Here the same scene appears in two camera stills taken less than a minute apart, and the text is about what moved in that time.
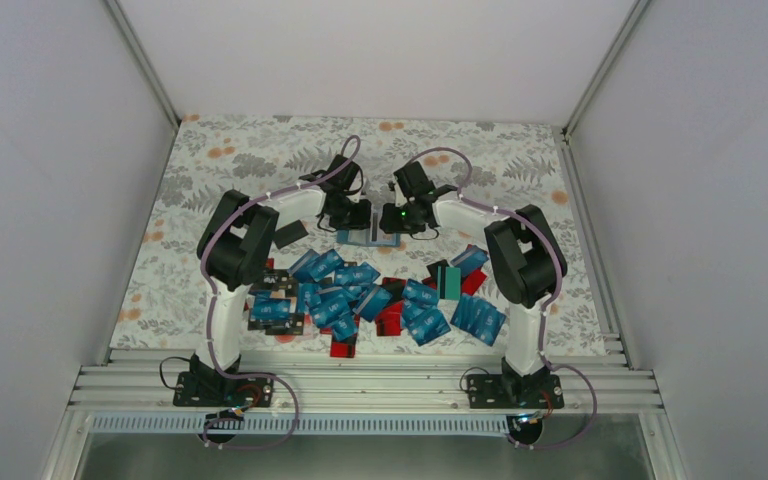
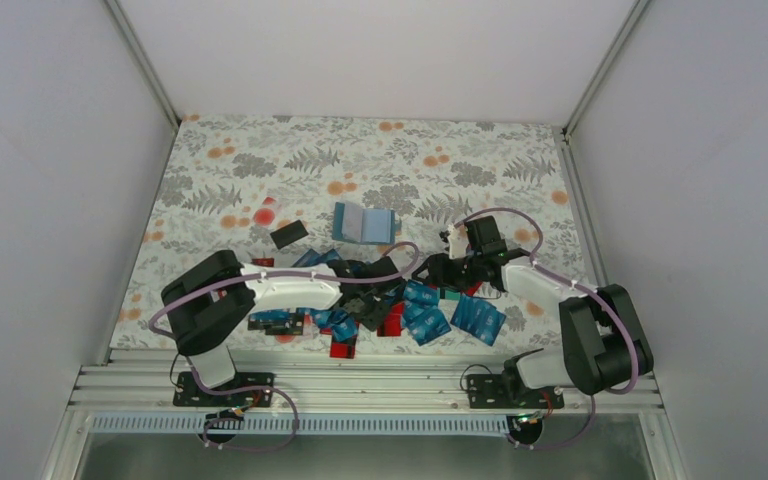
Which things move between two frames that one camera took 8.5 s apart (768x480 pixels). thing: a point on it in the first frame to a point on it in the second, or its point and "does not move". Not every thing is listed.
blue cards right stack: x=479 y=318 does not move
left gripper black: x=361 y=221 to x=373 y=319
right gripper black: x=390 y=225 to x=439 y=273
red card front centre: x=342 y=349 does not move
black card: x=289 y=233 does not move
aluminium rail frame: x=366 y=381 does not move
